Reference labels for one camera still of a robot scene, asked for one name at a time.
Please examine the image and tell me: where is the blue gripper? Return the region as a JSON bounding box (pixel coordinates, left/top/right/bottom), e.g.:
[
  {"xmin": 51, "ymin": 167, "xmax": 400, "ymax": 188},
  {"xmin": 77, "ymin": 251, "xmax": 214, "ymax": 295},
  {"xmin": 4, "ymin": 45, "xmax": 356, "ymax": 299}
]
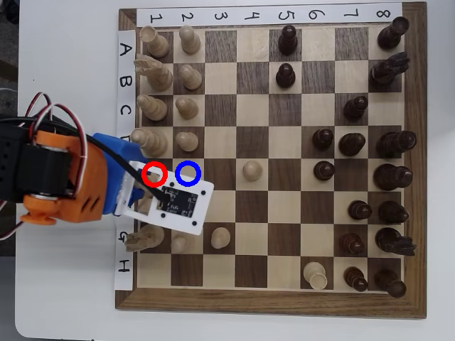
[{"xmin": 92, "ymin": 133, "xmax": 147, "ymax": 216}]

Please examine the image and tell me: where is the black pawn C7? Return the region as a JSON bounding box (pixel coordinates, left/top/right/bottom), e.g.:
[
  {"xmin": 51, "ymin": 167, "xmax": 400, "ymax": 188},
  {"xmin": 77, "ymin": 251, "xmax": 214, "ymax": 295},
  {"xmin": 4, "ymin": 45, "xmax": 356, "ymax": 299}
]
[{"xmin": 343, "ymin": 95, "xmax": 369, "ymax": 121}]

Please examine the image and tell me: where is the dark wooden queen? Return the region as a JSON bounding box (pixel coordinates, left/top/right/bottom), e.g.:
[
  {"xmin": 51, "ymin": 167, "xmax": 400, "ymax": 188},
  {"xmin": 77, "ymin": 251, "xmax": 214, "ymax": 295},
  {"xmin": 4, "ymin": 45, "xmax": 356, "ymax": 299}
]
[{"xmin": 376, "ymin": 130, "xmax": 417, "ymax": 159}]

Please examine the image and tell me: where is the dark wooden knight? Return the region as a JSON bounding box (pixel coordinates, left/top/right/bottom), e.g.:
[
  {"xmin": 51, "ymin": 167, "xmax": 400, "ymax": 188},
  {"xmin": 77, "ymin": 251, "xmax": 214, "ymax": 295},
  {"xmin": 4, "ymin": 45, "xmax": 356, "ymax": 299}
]
[
  {"xmin": 375, "ymin": 227, "xmax": 417, "ymax": 256},
  {"xmin": 369, "ymin": 51, "xmax": 410, "ymax": 90}
]

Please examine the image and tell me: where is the dark wooden bishop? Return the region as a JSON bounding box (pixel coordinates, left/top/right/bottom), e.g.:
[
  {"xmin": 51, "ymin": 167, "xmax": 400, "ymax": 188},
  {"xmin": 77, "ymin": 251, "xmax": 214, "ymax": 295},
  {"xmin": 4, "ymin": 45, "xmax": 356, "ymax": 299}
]
[{"xmin": 378, "ymin": 200, "xmax": 410, "ymax": 224}]

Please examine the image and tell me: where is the wooden chessboard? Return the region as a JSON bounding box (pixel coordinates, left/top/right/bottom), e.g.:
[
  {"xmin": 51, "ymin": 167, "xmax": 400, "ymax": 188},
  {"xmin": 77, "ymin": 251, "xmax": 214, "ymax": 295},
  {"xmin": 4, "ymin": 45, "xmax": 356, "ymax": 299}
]
[{"xmin": 114, "ymin": 1, "xmax": 427, "ymax": 320}]

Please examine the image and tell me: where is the white paper strip with letters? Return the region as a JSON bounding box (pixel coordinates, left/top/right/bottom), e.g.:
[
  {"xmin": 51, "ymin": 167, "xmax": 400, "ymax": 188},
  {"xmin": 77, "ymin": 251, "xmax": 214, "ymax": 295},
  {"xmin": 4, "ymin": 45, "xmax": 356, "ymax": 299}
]
[{"xmin": 114, "ymin": 29, "xmax": 138, "ymax": 291}]

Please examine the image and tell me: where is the light wooden queen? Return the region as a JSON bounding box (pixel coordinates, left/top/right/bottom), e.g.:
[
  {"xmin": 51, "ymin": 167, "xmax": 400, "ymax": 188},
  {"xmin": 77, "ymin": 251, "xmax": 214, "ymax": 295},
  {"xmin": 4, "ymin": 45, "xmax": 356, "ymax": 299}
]
[{"xmin": 129, "ymin": 127, "xmax": 168, "ymax": 157}]

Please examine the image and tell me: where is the white paper strip with numbers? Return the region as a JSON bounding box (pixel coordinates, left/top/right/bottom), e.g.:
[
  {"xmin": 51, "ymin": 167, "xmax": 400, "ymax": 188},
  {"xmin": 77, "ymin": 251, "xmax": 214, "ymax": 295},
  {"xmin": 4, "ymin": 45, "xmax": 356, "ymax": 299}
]
[{"xmin": 136, "ymin": 2, "xmax": 404, "ymax": 28}]

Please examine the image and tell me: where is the red white black servo cable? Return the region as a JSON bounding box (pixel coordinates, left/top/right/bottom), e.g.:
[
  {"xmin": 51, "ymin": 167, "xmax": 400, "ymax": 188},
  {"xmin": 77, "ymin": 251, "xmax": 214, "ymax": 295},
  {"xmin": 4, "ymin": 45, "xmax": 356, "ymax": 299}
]
[
  {"xmin": 23, "ymin": 91, "xmax": 55, "ymax": 124},
  {"xmin": 33, "ymin": 102, "xmax": 89, "ymax": 163},
  {"xmin": 0, "ymin": 198, "xmax": 26, "ymax": 243}
]

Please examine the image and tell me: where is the dark wooden rook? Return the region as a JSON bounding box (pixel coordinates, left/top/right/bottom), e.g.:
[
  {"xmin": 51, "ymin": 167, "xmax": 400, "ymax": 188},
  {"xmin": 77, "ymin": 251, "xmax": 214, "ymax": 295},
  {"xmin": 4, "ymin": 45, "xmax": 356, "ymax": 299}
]
[
  {"xmin": 373, "ymin": 269, "xmax": 407, "ymax": 298},
  {"xmin": 377, "ymin": 16, "xmax": 410, "ymax": 50}
]

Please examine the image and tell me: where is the light wooden pawn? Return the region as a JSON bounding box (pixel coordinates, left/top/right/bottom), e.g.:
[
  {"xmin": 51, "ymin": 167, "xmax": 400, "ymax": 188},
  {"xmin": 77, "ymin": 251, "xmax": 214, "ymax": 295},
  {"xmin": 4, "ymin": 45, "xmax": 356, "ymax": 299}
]
[
  {"xmin": 242, "ymin": 160, "xmax": 264, "ymax": 182},
  {"xmin": 174, "ymin": 131, "xmax": 199, "ymax": 153},
  {"xmin": 178, "ymin": 24, "xmax": 202, "ymax": 55},
  {"xmin": 170, "ymin": 234, "xmax": 196, "ymax": 254},
  {"xmin": 210, "ymin": 227, "xmax": 232, "ymax": 249},
  {"xmin": 178, "ymin": 63, "xmax": 203, "ymax": 91},
  {"xmin": 175, "ymin": 97, "xmax": 199, "ymax": 120}
]

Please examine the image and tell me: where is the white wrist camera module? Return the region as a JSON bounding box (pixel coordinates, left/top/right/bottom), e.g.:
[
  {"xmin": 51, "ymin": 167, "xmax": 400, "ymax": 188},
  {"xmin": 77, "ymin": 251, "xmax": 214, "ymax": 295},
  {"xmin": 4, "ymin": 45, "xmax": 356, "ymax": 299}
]
[{"xmin": 114, "ymin": 160, "xmax": 215, "ymax": 236}]

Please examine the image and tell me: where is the light wooden knight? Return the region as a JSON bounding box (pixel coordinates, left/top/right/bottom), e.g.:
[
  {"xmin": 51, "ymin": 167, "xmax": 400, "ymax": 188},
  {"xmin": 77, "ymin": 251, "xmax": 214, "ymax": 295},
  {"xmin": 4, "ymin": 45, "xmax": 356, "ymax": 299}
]
[
  {"xmin": 123, "ymin": 224, "xmax": 166, "ymax": 254},
  {"xmin": 133, "ymin": 53, "xmax": 174, "ymax": 92}
]

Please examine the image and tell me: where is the dark wooden king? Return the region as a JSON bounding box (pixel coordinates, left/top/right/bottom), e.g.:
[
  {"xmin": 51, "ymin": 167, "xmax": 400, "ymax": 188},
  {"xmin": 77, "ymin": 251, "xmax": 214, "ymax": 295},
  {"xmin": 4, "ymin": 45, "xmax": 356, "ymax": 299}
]
[{"xmin": 373, "ymin": 163, "xmax": 414, "ymax": 192}]

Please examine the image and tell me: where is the dark background object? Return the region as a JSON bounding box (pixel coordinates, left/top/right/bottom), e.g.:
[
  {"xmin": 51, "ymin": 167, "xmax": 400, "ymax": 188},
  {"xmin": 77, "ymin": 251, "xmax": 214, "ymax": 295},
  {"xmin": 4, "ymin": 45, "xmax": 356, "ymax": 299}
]
[{"xmin": 0, "ymin": 0, "xmax": 19, "ymax": 25}]

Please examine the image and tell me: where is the dark wooden pawn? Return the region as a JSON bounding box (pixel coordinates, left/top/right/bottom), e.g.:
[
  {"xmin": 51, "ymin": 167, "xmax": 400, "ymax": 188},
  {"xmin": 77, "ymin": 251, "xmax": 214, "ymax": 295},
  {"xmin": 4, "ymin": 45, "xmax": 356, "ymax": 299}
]
[
  {"xmin": 338, "ymin": 132, "xmax": 366, "ymax": 157},
  {"xmin": 277, "ymin": 24, "xmax": 299, "ymax": 56},
  {"xmin": 347, "ymin": 200, "xmax": 373, "ymax": 221},
  {"xmin": 343, "ymin": 266, "xmax": 369, "ymax": 293},
  {"xmin": 339, "ymin": 232, "xmax": 366, "ymax": 255},
  {"xmin": 313, "ymin": 161, "xmax": 336, "ymax": 182},
  {"xmin": 276, "ymin": 63, "xmax": 297, "ymax": 89},
  {"xmin": 312, "ymin": 128, "xmax": 335, "ymax": 151}
]

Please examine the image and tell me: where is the light wooden rook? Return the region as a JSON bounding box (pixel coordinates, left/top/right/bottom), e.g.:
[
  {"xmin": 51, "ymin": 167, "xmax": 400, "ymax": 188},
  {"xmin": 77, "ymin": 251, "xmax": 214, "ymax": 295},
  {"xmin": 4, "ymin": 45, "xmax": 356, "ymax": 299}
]
[
  {"xmin": 139, "ymin": 25, "xmax": 170, "ymax": 60},
  {"xmin": 303, "ymin": 261, "xmax": 327, "ymax": 291}
]

